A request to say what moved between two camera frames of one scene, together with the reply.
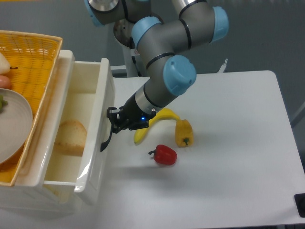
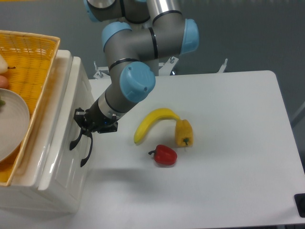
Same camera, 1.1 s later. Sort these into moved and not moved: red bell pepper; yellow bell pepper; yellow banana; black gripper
Moved: black gripper
Not moved: yellow banana; yellow bell pepper; red bell pepper
